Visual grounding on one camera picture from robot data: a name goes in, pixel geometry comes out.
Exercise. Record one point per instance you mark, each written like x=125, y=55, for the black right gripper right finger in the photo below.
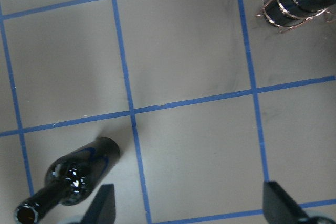
x=279, y=207

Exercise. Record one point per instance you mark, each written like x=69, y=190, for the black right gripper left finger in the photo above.
x=102, y=209

